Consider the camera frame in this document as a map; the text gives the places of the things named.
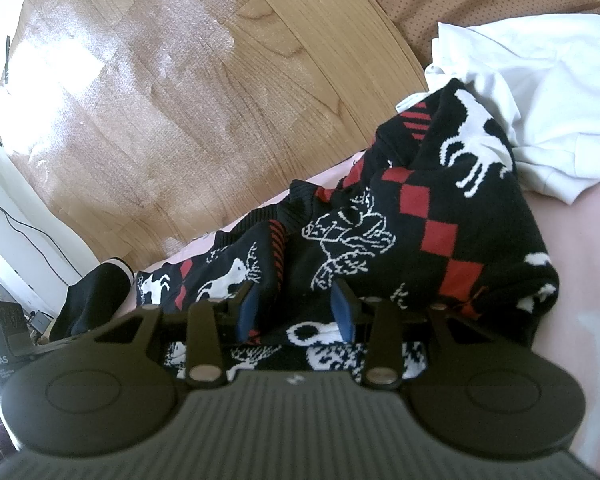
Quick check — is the black sock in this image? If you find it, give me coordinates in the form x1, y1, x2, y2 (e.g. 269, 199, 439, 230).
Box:
50, 257, 136, 345

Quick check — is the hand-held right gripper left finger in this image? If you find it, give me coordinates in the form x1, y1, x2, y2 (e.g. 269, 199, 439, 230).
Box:
93, 280, 261, 391

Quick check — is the wood-pattern board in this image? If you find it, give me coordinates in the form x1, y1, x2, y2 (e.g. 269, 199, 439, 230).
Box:
0, 0, 428, 271

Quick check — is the black cable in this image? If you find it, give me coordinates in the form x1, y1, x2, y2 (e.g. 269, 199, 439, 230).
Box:
0, 191, 78, 283

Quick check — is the pink printed blanket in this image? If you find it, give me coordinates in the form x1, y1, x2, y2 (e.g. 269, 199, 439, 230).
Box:
120, 155, 600, 480

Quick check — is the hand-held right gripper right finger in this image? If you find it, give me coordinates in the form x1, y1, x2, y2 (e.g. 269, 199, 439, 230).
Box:
330, 279, 474, 392

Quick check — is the black red deer-pattern sweater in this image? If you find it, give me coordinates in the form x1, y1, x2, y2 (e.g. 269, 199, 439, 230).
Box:
135, 77, 562, 382

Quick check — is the white garment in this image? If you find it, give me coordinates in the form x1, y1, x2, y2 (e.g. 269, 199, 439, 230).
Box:
395, 12, 600, 206

